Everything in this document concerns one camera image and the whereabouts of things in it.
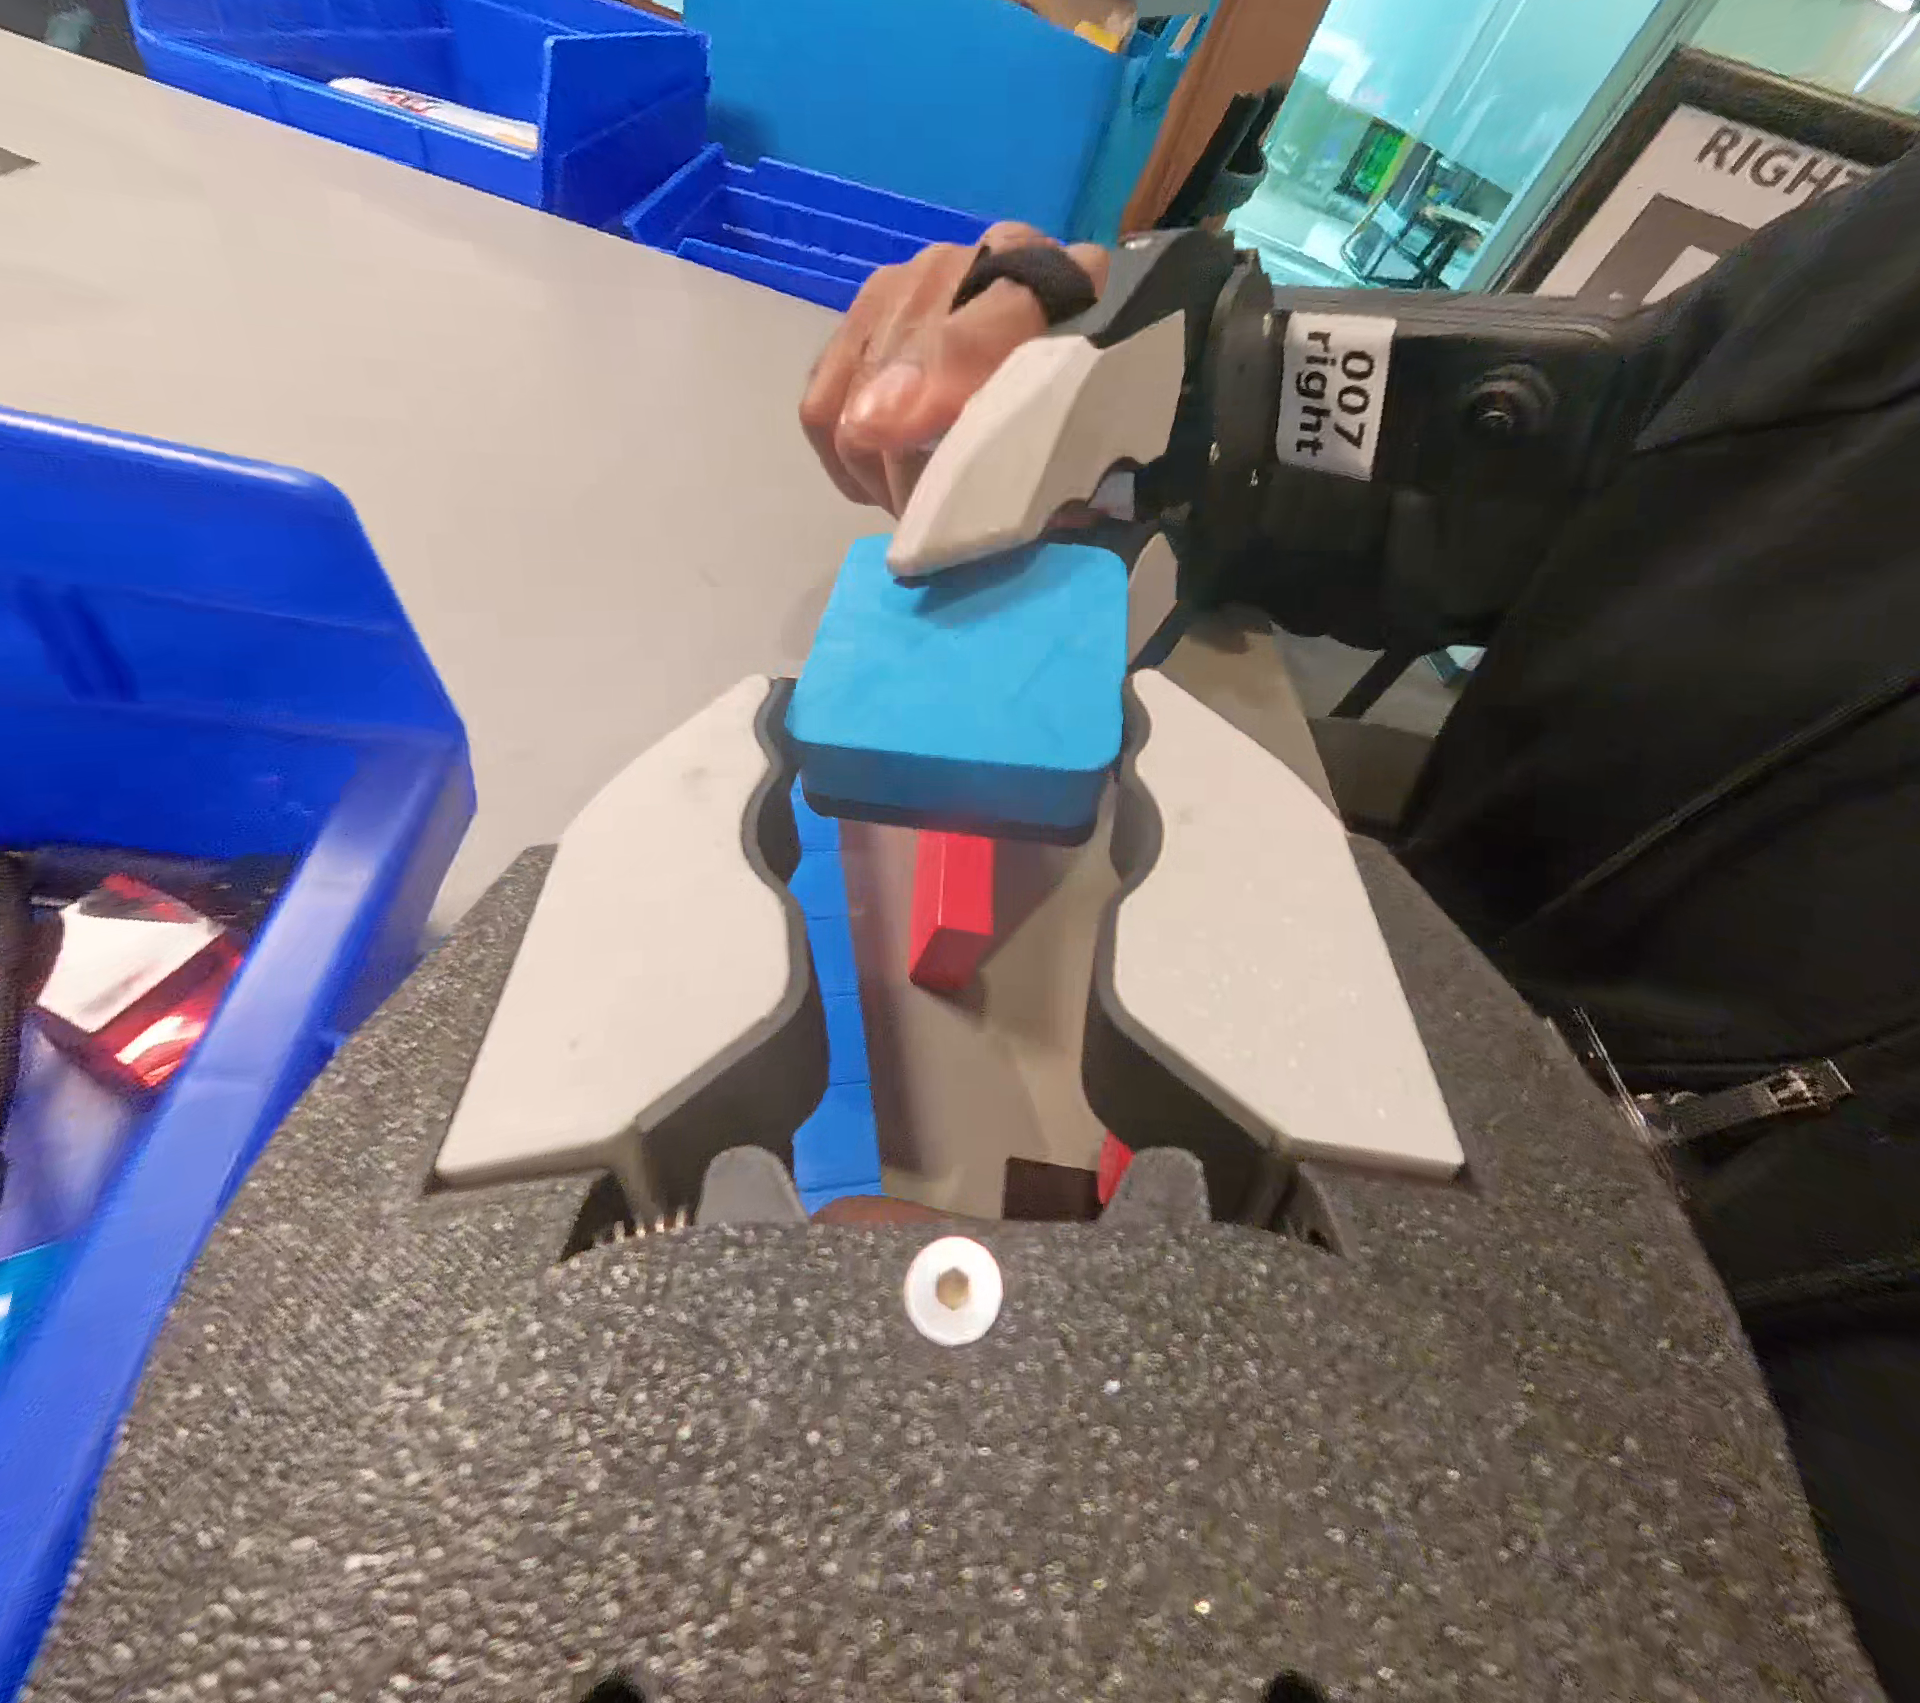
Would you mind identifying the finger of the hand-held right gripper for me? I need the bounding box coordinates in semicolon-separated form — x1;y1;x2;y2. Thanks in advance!
884;319;1193;583
1123;525;1191;673

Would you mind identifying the blue segmented bar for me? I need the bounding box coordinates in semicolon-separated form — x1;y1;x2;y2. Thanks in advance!
786;785;880;1217

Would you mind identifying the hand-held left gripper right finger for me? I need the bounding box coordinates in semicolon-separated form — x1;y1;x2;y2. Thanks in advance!
1077;667;1470;1183

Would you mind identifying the blue pad with black base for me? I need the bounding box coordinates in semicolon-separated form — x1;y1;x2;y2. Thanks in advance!
784;533;1135;849

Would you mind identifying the person's right forearm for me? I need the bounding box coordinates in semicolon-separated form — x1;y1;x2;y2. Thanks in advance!
1477;157;1920;625

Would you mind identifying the low blue storage bin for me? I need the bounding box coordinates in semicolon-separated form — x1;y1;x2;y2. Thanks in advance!
619;143;918;313

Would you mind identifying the red translucent case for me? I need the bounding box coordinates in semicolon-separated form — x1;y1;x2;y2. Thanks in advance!
31;869;255;1093

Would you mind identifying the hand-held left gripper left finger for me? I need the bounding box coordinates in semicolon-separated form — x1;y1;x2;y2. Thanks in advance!
429;671;834;1197

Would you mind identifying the black framed sign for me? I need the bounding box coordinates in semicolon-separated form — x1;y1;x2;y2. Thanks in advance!
1501;45;1920;301

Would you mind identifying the large light blue tote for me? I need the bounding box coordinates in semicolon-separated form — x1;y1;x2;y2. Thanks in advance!
682;0;1225;247

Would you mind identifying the blue divided storage bin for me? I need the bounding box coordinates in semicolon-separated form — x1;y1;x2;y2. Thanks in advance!
102;0;711;229

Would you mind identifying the white red packet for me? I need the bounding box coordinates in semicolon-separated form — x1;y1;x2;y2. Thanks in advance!
327;71;542;155

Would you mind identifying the deep blue storage bin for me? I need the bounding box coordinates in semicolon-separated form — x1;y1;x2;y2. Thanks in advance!
0;405;481;1644

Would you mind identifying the black rectangular mat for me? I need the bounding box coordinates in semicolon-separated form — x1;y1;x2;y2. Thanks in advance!
997;1155;1104;1219

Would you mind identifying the red block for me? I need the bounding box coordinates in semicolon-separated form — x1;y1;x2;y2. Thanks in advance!
907;829;1000;991

